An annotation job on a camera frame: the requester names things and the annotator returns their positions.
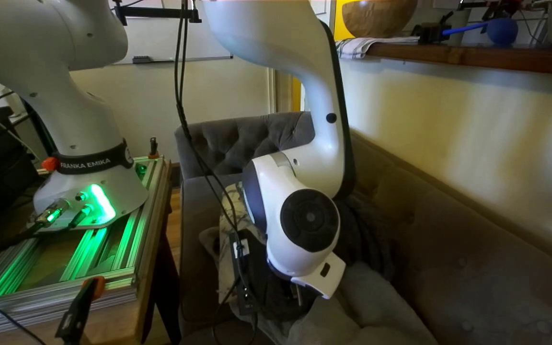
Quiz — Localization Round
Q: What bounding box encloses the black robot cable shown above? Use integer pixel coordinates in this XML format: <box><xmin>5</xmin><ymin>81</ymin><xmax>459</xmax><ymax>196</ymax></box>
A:
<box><xmin>170</xmin><ymin>0</ymin><xmax>258</xmax><ymax>309</ymax></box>

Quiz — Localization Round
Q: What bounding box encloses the grey tufted sofa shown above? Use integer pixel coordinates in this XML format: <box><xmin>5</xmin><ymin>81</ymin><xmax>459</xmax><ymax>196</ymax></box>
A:
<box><xmin>174</xmin><ymin>114</ymin><xmax>552</xmax><ymax>345</ymax></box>

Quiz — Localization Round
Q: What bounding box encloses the blue handled tool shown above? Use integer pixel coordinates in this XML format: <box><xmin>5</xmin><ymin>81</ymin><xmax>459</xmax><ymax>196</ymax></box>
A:
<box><xmin>415</xmin><ymin>16</ymin><xmax>519</xmax><ymax>48</ymax></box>

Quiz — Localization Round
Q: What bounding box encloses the aluminium frame robot table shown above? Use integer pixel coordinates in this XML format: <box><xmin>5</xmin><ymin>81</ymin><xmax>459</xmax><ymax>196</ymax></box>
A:
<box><xmin>0</xmin><ymin>160</ymin><xmax>170</xmax><ymax>332</ymax></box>

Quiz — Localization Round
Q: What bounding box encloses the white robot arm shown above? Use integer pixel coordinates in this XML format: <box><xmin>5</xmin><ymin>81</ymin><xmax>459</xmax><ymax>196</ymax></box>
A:
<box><xmin>0</xmin><ymin>0</ymin><xmax>348</xmax><ymax>321</ymax></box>

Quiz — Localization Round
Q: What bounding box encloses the light grey pillow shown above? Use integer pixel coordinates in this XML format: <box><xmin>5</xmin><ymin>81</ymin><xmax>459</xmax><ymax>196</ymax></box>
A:
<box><xmin>285</xmin><ymin>263</ymin><xmax>438</xmax><ymax>345</ymax></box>

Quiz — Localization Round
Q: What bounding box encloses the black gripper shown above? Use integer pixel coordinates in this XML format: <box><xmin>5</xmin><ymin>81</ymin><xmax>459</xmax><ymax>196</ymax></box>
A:
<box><xmin>239</xmin><ymin>257</ymin><xmax>316</xmax><ymax>321</ymax></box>

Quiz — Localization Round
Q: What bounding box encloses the wooden counter shelf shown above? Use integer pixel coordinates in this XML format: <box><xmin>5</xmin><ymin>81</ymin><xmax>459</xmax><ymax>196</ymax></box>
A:
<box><xmin>339</xmin><ymin>39</ymin><xmax>552</xmax><ymax>75</ymax></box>

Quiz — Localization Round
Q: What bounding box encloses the white bird print pillow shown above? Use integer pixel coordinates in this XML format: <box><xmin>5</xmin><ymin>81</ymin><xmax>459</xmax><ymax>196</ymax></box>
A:
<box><xmin>197</xmin><ymin>209</ymin><xmax>272</xmax><ymax>309</ymax></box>

